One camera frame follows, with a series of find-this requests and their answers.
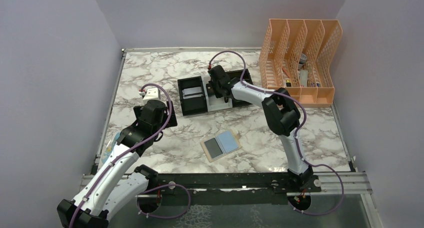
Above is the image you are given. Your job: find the black white card tray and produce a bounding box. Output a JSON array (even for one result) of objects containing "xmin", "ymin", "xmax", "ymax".
[{"xmin": 177, "ymin": 74, "xmax": 250, "ymax": 116}]

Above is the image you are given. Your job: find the orange plastic desk organizer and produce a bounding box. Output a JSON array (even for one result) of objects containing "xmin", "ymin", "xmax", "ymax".
[{"xmin": 259, "ymin": 19, "xmax": 343, "ymax": 108}]

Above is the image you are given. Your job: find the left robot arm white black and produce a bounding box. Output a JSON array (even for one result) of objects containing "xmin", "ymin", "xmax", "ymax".
[{"xmin": 57, "ymin": 100, "xmax": 178, "ymax": 228}]

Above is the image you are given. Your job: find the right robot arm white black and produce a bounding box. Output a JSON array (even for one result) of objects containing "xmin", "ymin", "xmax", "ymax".
[{"xmin": 208, "ymin": 65, "xmax": 313, "ymax": 192}]

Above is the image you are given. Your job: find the silver card in tray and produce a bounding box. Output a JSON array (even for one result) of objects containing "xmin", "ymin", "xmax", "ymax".
[{"xmin": 182, "ymin": 87, "xmax": 204, "ymax": 99}]

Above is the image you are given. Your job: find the blue patterned sticker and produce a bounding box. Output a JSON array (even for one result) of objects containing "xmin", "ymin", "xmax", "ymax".
[{"xmin": 100, "ymin": 140, "xmax": 116, "ymax": 164}]

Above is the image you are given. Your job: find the grey tape roll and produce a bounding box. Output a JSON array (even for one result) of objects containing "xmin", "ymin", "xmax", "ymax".
[{"xmin": 297, "ymin": 53, "xmax": 308, "ymax": 70}]

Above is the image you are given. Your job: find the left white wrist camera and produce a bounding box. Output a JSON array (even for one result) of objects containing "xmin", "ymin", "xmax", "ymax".
[{"xmin": 139, "ymin": 87, "xmax": 161, "ymax": 105}]

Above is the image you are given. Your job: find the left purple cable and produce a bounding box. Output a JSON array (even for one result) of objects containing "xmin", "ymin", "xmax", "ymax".
[{"xmin": 67, "ymin": 83, "xmax": 174, "ymax": 228}]

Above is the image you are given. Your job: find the purple cable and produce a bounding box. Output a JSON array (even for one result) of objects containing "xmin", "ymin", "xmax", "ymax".
[
  {"xmin": 67, "ymin": 83, "xmax": 174, "ymax": 228},
  {"xmin": 207, "ymin": 50, "xmax": 345, "ymax": 217}
]

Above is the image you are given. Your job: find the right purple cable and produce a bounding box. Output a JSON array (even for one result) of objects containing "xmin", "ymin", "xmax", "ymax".
[{"xmin": 207, "ymin": 50, "xmax": 345, "ymax": 217}]

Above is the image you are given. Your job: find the black metal base rail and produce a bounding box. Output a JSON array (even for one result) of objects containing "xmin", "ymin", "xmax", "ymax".
[{"xmin": 79, "ymin": 172, "xmax": 372, "ymax": 208}]

